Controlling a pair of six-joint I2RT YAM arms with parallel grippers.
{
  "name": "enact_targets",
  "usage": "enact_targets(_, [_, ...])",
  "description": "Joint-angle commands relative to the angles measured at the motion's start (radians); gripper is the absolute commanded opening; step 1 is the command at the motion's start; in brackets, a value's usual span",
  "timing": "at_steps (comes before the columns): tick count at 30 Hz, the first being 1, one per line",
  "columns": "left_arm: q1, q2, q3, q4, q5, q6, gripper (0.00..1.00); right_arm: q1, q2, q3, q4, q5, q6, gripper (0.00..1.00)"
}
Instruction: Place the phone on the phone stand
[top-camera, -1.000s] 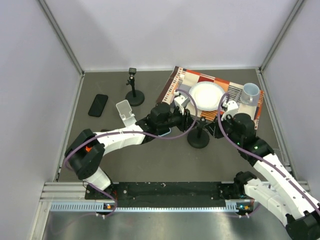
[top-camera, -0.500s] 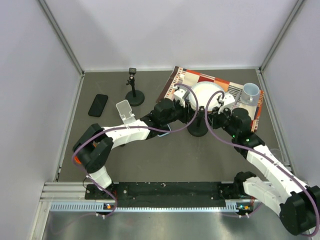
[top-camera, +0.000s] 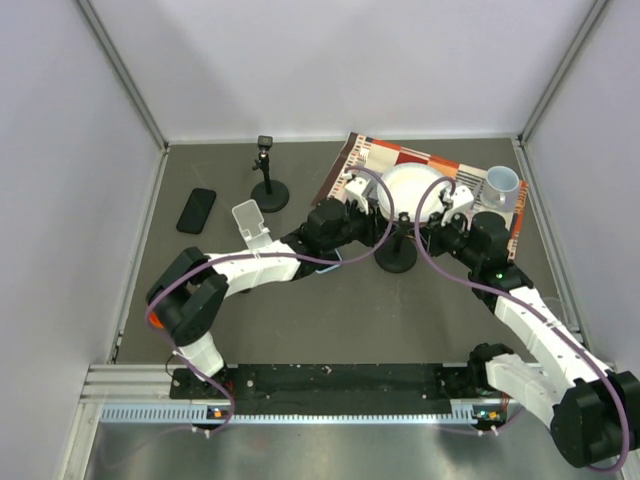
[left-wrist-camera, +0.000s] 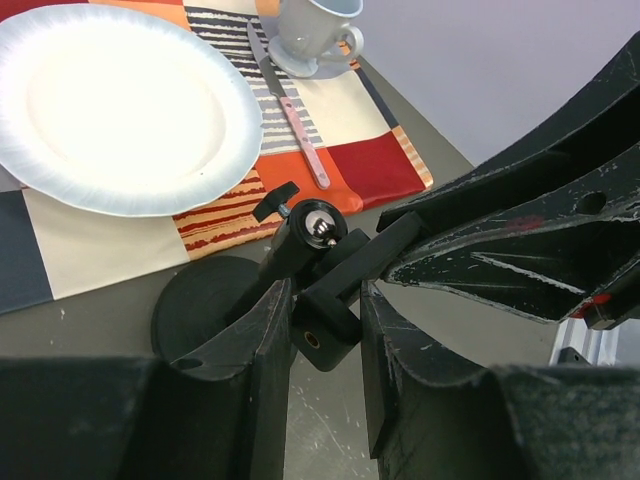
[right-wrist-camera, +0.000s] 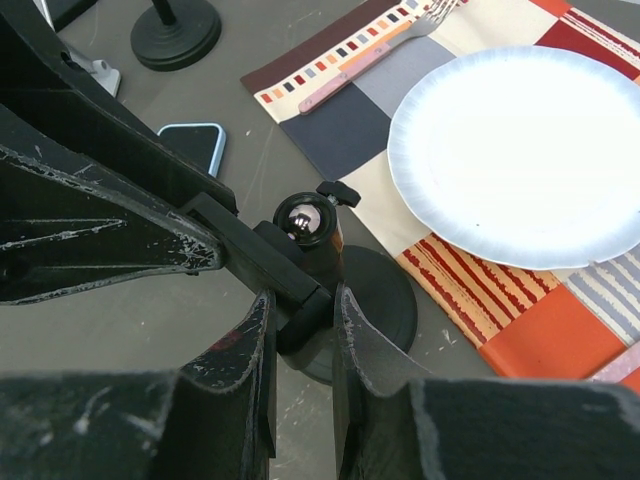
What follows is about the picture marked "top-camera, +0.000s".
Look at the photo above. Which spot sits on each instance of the black round phone stand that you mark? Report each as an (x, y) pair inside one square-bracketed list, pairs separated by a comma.
[(397, 255)]

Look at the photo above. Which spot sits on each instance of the blue case phone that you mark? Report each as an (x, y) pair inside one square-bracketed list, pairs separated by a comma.
[(330, 267)]

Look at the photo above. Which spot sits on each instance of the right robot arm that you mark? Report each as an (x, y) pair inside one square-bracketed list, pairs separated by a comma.
[(590, 410)]

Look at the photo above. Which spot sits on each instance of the orange bowl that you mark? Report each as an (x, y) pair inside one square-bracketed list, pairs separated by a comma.
[(154, 321)]

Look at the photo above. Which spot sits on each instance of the patterned orange placemat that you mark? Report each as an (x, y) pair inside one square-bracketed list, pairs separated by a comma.
[(380, 156)]

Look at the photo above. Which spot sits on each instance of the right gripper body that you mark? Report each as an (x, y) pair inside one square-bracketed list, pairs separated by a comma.
[(449, 238)]

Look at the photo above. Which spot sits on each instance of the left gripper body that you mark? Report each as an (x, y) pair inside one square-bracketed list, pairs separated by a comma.
[(361, 226)]

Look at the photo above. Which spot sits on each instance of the black phone far left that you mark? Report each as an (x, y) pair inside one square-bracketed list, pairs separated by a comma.
[(196, 211)]

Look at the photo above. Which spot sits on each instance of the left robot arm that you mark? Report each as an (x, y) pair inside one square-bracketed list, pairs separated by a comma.
[(187, 298)]

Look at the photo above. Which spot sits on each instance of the white folding phone stand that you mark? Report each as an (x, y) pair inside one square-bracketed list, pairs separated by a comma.
[(251, 225)]

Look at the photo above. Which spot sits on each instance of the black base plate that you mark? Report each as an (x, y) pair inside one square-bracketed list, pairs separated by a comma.
[(345, 389)]

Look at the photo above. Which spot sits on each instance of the slotted cable duct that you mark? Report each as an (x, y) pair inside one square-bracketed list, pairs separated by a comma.
[(202, 414)]

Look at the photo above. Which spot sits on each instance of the light blue mug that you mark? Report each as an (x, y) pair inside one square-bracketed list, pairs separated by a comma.
[(500, 189)]

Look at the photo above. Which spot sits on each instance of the black camera stand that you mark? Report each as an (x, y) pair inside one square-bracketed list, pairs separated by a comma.
[(270, 195)]

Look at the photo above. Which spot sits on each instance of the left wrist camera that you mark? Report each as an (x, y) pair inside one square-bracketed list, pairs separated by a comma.
[(356, 189)]

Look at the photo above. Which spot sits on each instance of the white plate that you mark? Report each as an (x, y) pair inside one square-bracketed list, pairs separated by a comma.
[(407, 183)]

